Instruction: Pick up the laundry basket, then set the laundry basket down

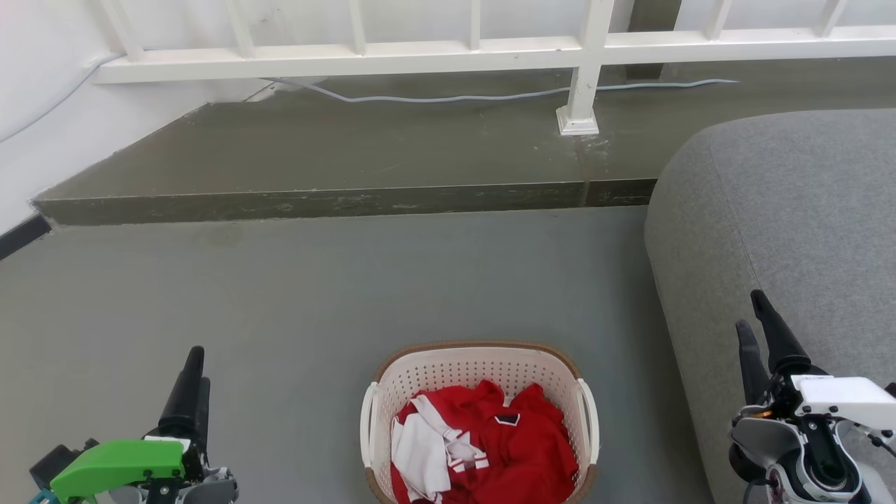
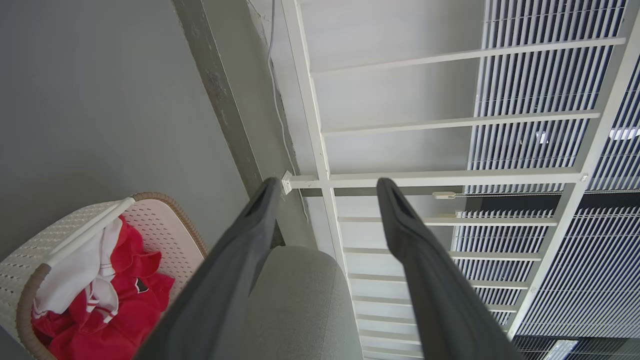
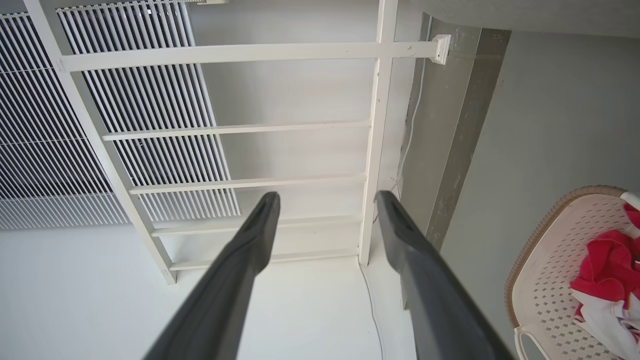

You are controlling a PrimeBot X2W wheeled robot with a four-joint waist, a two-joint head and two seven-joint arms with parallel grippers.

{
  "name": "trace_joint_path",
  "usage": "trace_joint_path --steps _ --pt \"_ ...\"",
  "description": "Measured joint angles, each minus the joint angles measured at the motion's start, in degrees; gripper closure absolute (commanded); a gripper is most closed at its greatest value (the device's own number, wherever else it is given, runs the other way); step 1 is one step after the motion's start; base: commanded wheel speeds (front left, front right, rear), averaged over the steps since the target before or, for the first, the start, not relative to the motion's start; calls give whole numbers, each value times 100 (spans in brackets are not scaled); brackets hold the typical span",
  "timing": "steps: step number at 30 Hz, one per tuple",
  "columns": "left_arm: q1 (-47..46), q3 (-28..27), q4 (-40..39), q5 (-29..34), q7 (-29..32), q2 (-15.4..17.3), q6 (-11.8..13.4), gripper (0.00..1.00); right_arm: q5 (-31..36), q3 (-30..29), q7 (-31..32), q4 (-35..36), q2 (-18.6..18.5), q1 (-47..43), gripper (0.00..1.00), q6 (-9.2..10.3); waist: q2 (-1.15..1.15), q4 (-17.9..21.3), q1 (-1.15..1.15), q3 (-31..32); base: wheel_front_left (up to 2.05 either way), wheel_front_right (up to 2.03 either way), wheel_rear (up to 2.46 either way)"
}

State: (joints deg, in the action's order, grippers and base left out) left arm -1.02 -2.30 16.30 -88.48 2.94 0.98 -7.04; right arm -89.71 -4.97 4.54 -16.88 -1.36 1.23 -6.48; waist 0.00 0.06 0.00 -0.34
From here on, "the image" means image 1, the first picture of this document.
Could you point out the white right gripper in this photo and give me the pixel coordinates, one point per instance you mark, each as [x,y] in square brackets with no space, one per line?
[843,395]

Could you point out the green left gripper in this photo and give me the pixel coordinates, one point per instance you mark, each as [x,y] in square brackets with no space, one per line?
[115,462]

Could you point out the cream perforated laundry basket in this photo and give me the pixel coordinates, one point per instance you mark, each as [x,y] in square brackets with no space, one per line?
[483,364]

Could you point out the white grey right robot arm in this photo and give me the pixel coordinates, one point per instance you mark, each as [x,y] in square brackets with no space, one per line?
[805,455]

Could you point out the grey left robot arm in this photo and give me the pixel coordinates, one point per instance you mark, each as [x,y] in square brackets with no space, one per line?
[213,490]

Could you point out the grey fabric sofa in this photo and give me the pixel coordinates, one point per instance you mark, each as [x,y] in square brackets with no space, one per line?
[791,224]

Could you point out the black baseboard strip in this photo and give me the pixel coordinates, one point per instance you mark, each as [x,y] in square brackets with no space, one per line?
[21,236]

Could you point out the red and white jersey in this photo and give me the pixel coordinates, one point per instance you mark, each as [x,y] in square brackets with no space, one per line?
[518,448]

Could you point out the dark pillar behind railing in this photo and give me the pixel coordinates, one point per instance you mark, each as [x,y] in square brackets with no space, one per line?
[654,17]

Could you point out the white metal railing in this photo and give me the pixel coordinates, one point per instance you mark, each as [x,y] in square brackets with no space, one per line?
[420,54]

